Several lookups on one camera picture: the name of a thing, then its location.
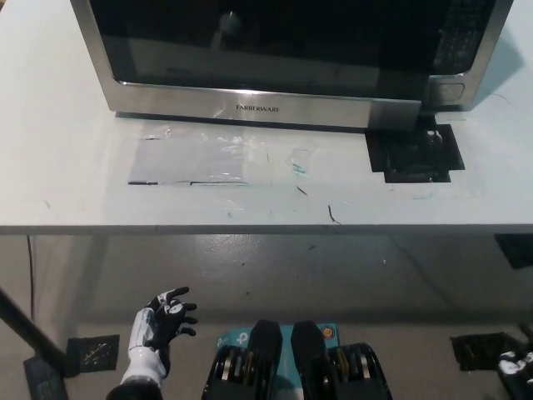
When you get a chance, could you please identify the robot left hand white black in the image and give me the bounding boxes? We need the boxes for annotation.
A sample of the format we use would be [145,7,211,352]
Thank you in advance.
[120,286,198,387]

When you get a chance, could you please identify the robot right hand white black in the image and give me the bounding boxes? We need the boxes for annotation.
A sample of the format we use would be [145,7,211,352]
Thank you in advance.
[496,348,533,400]

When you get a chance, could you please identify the black floor mat with print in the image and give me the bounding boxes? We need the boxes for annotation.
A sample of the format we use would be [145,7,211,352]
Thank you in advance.
[22,354,68,400]

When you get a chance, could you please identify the black tape patch on table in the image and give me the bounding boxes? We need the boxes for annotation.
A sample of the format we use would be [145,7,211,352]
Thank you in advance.
[365,114,466,185]

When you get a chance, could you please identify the square black floor mat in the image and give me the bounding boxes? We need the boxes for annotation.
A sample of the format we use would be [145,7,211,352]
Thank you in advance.
[66,332,121,373]

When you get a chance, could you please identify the stainless steel microwave body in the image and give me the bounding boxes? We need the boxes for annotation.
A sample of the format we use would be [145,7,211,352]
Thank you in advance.
[419,0,516,114]

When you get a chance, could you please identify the wrinkled black floor mat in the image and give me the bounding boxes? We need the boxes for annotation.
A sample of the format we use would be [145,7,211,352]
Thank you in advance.
[451,331,526,373]

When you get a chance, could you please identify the black metal pole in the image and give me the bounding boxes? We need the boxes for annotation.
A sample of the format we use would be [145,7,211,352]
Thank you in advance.
[0,286,75,378]

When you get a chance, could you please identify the black robot body blocks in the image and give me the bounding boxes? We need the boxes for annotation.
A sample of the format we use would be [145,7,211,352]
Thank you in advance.
[202,318,392,400]

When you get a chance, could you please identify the thin black cable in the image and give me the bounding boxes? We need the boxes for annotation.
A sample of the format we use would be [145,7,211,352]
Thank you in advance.
[26,235,36,321]

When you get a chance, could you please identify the plain black floor mat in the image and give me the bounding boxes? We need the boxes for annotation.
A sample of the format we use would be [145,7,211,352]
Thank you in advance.
[494,234,533,270]

